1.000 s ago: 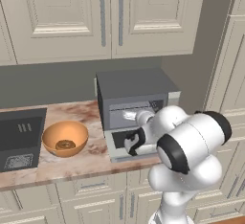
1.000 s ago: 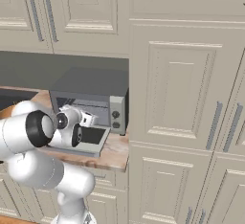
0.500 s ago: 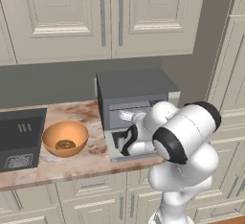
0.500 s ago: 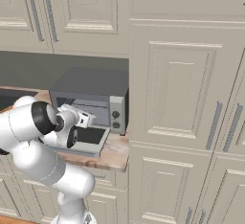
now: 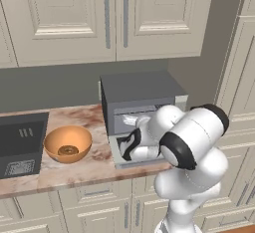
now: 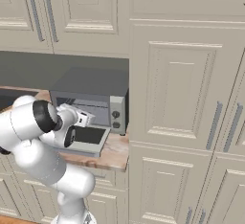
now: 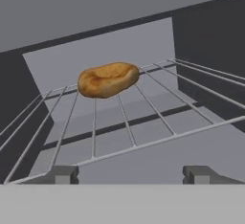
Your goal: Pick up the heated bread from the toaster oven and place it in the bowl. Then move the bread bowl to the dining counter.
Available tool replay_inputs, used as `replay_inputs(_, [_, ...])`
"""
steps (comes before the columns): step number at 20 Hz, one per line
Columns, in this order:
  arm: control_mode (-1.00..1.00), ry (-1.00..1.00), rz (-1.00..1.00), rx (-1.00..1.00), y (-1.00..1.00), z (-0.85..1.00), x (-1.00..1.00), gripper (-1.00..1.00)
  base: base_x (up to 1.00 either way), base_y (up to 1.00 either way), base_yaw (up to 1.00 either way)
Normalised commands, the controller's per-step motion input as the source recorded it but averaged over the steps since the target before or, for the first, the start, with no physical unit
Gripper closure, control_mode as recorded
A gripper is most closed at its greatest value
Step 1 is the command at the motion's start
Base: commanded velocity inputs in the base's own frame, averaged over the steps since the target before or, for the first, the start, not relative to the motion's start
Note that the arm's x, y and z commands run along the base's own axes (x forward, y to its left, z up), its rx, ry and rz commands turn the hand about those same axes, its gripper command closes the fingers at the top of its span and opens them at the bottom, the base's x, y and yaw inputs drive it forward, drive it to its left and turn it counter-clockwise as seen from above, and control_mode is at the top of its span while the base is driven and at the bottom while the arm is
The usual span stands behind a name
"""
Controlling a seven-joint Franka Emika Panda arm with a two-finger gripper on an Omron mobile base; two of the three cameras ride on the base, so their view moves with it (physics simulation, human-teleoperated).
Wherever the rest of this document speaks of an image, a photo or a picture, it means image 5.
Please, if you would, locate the beige tall cupboard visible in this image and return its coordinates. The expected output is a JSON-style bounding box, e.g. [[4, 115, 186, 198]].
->
[[193, 0, 255, 233]]

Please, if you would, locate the beige wall cupboard door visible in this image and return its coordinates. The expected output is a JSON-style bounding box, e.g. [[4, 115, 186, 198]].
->
[[0, 0, 18, 70], [115, 0, 217, 63], [0, 0, 118, 69]]

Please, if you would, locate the grey toaster oven door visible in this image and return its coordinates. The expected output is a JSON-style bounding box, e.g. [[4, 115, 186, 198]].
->
[[108, 132, 171, 170]]

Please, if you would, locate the pale bread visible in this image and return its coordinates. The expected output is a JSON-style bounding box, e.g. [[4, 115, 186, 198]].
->
[[121, 114, 139, 127]]

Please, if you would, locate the grey toaster oven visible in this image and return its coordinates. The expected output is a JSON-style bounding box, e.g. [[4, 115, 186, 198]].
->
[[99, 70, 189, 139]]

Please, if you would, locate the beige drawer front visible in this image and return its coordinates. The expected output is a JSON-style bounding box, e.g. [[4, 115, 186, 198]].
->
[[130, 175, 157, 202], [57, 178, 133, 209]]

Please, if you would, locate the orange bowl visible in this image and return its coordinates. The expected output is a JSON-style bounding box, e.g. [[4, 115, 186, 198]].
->
[[43, 124, 94, 164]]

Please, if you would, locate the grey base cupboard handle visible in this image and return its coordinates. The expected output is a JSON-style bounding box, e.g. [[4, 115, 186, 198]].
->
[[123, 201, 130, 230], [133, 200, 141, 228]]

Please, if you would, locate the grey tall cupboard handle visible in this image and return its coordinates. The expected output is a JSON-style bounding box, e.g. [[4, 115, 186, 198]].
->
[[244, 185, 255, 207], [236, 182, 250, 205]]

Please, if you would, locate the grey wall cupboard handle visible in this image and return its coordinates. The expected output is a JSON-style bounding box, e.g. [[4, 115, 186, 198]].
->
[[103, 0, 112, 50], [122, 0, 130, 49]]

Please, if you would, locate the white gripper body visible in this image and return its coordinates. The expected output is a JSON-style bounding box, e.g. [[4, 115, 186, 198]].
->
[[117, 128, 166, 162]]

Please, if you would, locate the beige base cupboard door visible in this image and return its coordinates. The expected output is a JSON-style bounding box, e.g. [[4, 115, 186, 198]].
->
[[131, 196, 171, 233], [0, 190, 68, 233], [62, 198, 134, 233]]

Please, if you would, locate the grey drawer handle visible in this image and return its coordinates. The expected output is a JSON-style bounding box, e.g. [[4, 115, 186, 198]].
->
[[83, 188, 113, 197]]

